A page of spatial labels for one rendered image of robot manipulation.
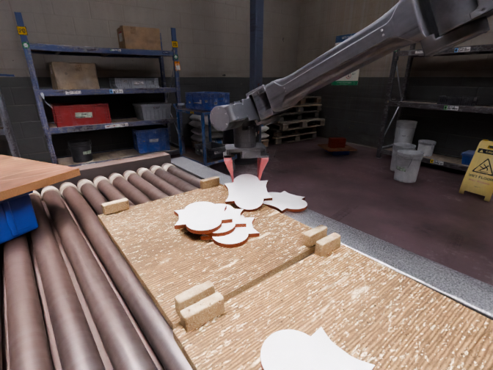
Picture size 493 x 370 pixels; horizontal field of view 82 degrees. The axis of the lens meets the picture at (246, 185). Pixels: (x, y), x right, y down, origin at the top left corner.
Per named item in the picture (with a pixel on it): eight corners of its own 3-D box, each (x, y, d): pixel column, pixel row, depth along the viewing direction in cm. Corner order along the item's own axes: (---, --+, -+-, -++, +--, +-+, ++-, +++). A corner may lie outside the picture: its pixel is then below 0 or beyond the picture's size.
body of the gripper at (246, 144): (266, 154, 72) (266, 125, 70) (226, 156, 71) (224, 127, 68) (262, 149, 78) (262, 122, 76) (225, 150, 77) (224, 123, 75)
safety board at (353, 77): (331, 85, 580) (336, 35, 548) (357, 85, 534) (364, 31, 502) (330, 85, 579) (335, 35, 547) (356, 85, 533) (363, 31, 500)
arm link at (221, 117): (283, 118, 67) (271, 83, 66) (257, 125, 58) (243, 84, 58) (246, 134, 75) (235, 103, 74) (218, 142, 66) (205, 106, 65)
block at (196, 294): (210, 292, 43) (209, 277, 42) (216, 299, 42) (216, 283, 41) (173, 311, 40) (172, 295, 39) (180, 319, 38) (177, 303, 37)
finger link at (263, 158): (268, 184, 75) (268, 150, 72) (242, 186, 74) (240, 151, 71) (264, 176, 81) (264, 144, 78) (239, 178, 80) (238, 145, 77)
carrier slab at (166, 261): (219, 187, 88) (219, 183, 88) (330, 243, 59) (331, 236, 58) (98, 220, 68) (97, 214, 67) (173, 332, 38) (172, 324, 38)
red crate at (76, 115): (106, 120, 430) (102, 100, 420) (112, 123, 396) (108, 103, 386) (54, 124, 394) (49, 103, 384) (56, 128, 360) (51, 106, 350)
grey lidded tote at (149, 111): (163, 116, 474) (161, 101, 465) (173, 118, 449) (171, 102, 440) (133, 118, 443) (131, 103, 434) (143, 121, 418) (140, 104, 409)
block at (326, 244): (333, 242, 56) (334, 230, 55) (340, 247, 55) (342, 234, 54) (313, 253, 53) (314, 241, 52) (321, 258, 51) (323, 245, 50)
